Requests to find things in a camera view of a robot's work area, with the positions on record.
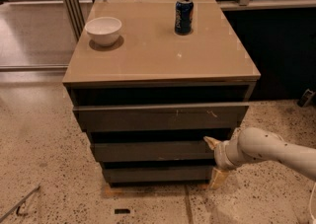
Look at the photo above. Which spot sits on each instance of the blue soda can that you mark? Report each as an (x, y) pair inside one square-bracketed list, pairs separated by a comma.
[(184, 16)]

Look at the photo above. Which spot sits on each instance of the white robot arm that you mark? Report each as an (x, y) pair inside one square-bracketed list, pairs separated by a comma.
[(255, 145)]

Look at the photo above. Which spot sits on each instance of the white ceramic bowl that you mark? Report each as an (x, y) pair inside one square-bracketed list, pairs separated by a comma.
[(103, 31)]

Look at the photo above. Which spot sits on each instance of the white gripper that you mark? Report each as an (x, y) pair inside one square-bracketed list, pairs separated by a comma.
[(219, 155)]

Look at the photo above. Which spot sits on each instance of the grey drawer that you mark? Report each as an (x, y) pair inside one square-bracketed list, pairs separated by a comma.
[(153, 151), (162, 174), (160, 117)]

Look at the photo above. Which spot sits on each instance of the small dark floor device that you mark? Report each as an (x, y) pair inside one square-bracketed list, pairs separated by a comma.
[(306, 98)]

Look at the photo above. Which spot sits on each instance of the grey three-drawer cabinet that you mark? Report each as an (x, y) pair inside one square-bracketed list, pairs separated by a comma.
[(151, 65)]

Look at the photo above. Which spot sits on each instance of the grey metal rod on floor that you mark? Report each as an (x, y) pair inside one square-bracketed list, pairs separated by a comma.
[(19, 203)]

